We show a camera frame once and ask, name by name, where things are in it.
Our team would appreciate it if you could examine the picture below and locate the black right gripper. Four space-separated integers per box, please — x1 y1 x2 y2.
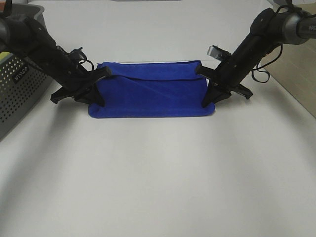
195 53 253 108

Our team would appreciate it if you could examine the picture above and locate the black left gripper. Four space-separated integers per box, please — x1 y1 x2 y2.
40 46 111 107

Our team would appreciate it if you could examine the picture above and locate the blue towel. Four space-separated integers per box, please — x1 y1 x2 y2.
88 60 215 119

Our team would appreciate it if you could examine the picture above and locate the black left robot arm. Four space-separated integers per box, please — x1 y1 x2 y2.
0 15 112 107

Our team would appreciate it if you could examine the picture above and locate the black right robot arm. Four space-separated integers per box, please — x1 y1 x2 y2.
196 0 316 108

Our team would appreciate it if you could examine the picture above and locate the grey perforated basket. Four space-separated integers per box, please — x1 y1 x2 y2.
0 4 55 142

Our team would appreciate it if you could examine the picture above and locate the yellow-green towel in basket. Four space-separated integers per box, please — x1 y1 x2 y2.
0 52 11 61

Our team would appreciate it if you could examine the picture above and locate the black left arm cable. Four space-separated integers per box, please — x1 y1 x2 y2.
55 45 95 72

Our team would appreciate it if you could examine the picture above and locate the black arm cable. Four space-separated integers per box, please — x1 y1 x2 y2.
250 0 307 84
55 45 95 72

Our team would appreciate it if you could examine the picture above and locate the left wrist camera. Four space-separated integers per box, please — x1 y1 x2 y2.
66 47 87 63

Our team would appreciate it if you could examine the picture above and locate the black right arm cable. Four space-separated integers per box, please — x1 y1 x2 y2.
250 0 307 84

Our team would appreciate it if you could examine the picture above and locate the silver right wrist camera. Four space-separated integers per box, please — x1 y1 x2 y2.
207 45 231 62

